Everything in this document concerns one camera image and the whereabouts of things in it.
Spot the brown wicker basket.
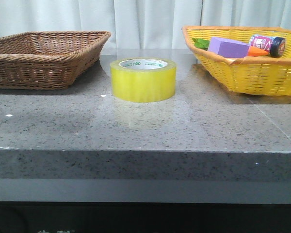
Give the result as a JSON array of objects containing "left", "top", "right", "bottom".
[{"left": 0, "top": 31, "right": 111, "bottom": 90}]

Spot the yellow clear tape roll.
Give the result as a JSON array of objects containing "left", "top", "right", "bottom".
[{"left": 110, "top": 57, "right": 177, "bottom": 102}]

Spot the orange carrot toy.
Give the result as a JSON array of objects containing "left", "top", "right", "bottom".
[{"left": 247, "top": 46, "right": 269, "bottom": 57}]

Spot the purple labelled black-capped bottle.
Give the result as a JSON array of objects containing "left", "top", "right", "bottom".
[{"left": 248, "top": 34, "right": 286, "bottom": 57}]

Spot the purple foam block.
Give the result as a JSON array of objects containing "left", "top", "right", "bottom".
[{"left": 208, "top": 37, "right": 249, "bottom": 58}]

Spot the yellow woven basket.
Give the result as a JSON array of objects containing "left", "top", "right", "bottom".
[{"left": 182, "top": 26, "right": 291, "bottom": 96}]

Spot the white curtain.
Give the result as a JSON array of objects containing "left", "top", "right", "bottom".
[{"left": 0, "top": 0, "right": 291, "bottom": 49}]

